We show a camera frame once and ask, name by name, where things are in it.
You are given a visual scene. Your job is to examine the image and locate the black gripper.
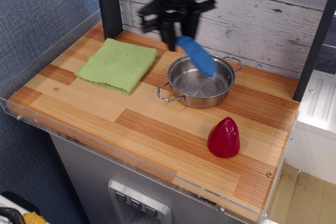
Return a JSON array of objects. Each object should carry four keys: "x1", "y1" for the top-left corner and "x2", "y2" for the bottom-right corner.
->
[{"x1": 138, "y1": 0, "x2": 215, "y2": 51}]

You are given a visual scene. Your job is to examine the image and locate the small steel pot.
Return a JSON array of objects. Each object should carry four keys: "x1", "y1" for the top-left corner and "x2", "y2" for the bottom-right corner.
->
[{"x1": 157, "y1": 56, "x2": 243, "y2": 109}]

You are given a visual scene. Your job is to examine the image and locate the green cloth napkin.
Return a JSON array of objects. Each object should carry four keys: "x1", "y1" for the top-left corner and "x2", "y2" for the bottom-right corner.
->
[{"x1": 75, "y1": 38, "x2": 157, "y2": 94}]

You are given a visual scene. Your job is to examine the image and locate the clear acrylic guard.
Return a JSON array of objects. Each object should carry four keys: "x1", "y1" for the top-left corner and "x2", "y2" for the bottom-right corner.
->
[{"x1": 0, "y1": 8, "x2": 300, "y2": 224}]

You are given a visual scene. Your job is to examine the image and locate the red plastic strawberry toy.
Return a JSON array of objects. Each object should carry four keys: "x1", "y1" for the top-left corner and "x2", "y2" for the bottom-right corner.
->
[{"x1": 207, "y1": 117, "x2": 240, "y2": 158}]

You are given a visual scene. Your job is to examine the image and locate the white ridged sink tray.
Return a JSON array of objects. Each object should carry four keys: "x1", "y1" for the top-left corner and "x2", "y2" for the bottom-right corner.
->
[{"x1": 298, "y1": 70, "x2": 335, "y2": 133}]

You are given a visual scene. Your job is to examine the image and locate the grey toy fridge cabinet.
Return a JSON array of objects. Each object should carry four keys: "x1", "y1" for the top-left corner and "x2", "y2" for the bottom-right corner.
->
[{"x1": 51, "y1": 135, "x2": 239, "y2": 223}]

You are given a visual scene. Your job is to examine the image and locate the silver dispenser button panel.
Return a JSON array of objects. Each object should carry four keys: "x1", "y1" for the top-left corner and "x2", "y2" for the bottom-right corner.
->
[{"x1": 108, "y1": 179, "x2": 173, "y2": 223}]

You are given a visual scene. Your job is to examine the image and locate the yellow tape object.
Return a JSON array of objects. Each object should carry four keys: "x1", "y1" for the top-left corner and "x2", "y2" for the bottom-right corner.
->
[{"x1": 23, "y1": 212, "x2": 47, "y2": 224}]

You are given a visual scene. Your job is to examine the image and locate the left dark post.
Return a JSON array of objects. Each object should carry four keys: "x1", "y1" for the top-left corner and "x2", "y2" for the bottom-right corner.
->
[{"x1": 99, "y1": 0, "x2": 123, "y2": 39}]

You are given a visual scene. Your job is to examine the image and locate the dark post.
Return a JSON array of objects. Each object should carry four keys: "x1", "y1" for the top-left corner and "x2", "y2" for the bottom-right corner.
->
[
  {"x1": 292, "y1": 0, "x2": 335, "y2": 102},
  {"x1": 99, "y1": 0, "x2": 123, "y2": 39}
]

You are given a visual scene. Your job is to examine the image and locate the right dark post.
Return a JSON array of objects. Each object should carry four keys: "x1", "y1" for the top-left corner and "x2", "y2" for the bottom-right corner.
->
[{"x1": 292, "y1": 0, "x2": 335, "y2": 102}]

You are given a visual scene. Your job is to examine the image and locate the black braided cable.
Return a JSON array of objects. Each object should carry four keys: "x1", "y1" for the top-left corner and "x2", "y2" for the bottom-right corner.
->
[{"x1": 0, "y1": 206, "x2": 27, "y2": 224}]

